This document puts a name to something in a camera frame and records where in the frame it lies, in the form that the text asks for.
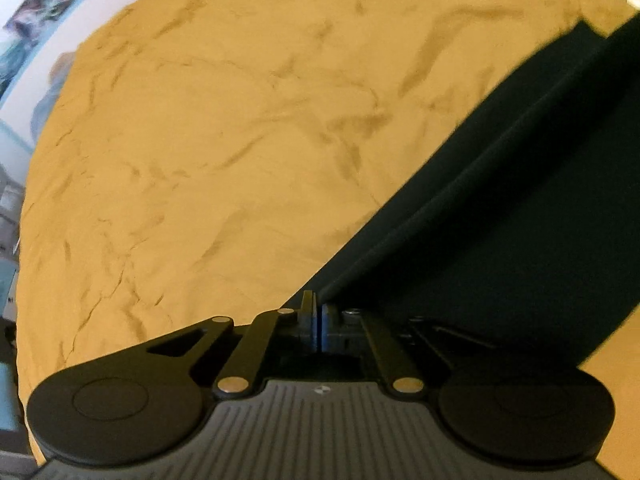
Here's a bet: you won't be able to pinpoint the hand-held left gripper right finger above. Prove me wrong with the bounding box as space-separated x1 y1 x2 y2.
319 304 496 397

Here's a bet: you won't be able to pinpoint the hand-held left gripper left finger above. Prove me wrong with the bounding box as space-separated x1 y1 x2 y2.
146 291 318 399

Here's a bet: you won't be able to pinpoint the dark pants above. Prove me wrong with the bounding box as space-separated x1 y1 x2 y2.
235 10 640 376

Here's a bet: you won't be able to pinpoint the mustard yellow blanket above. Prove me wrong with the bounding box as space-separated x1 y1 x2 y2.
15 0 640 480

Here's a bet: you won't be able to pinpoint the grey storage furniture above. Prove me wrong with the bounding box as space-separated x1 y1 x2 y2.
0 160 27 453

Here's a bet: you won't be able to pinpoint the blue grey pillow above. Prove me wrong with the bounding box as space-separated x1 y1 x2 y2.
30 52 77 142

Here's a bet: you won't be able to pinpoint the white headboard with blue apples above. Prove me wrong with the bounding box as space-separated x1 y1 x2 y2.
0 0 193 161

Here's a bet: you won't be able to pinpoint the wall poster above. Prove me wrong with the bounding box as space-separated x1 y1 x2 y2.
0 0 90 97

